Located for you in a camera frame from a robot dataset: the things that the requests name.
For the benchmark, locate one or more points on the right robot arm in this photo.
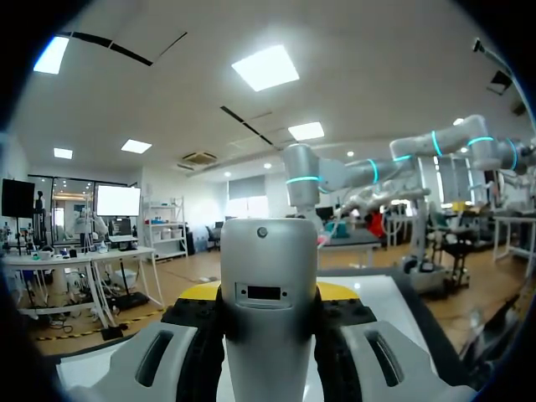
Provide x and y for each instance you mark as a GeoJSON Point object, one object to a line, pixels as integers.
{"type": "Point", "coordinates": [299, 167]}

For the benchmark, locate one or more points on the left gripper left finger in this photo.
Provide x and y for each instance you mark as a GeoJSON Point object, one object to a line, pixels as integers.
{"type": "Point", "coordinates": [125, 368]}

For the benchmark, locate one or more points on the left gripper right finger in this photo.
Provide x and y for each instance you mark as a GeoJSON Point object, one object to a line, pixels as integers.
{"type": "Point", "coordinates": [402, 368]}

